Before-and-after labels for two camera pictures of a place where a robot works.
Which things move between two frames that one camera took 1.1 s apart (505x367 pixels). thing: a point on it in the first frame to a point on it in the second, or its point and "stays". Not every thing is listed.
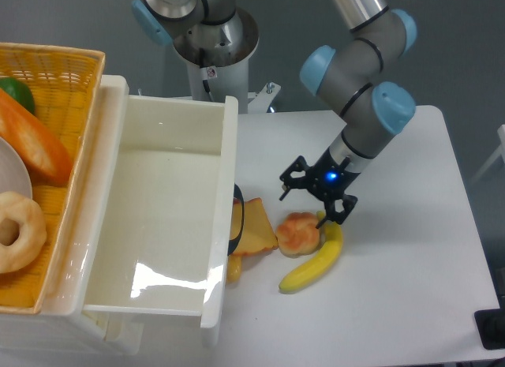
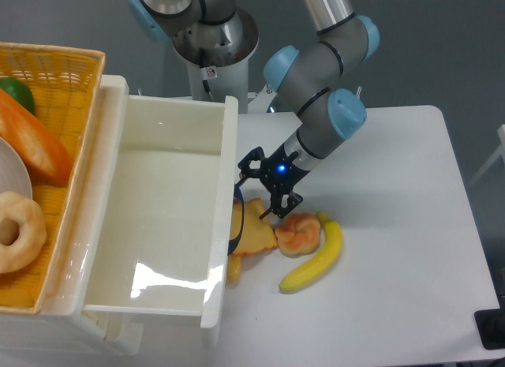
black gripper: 327,178 to 282,172
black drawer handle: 237,192 stays
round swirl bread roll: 298,235 stays
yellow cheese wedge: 258,231 stays
